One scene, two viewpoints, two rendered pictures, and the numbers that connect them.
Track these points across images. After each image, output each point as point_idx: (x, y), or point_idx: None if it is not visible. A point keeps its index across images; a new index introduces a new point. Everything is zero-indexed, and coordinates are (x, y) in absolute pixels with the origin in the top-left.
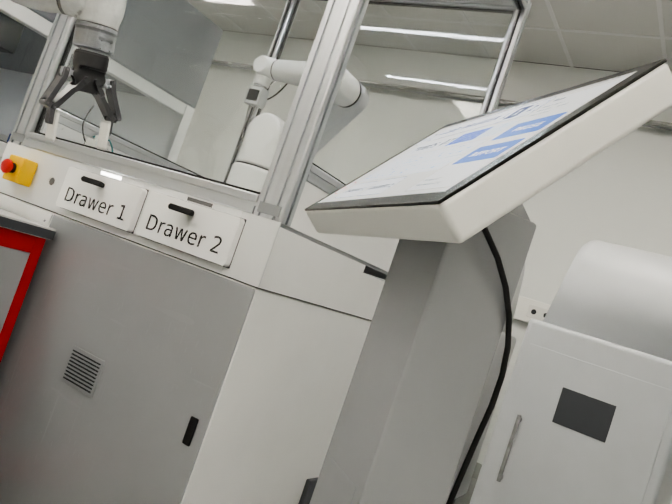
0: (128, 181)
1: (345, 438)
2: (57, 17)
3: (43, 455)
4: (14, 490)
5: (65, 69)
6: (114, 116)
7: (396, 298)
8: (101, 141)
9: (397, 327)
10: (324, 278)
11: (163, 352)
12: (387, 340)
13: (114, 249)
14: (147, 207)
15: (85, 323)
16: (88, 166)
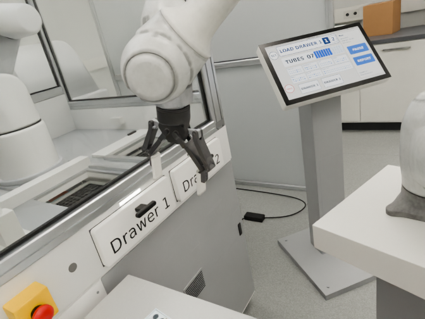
0: (147, 185)
1: (324, 150)
2: None
3: None
4: None
5: (202, 130)
6: (149, 147)
7: (324, 108)
8: (158, 171)
9: (331, 114)
10: None
11: (218, 225)
12: (327, 119)
13: (168, 226)
14: (178, 181)
15: (181, 275)
16: (103, 214)
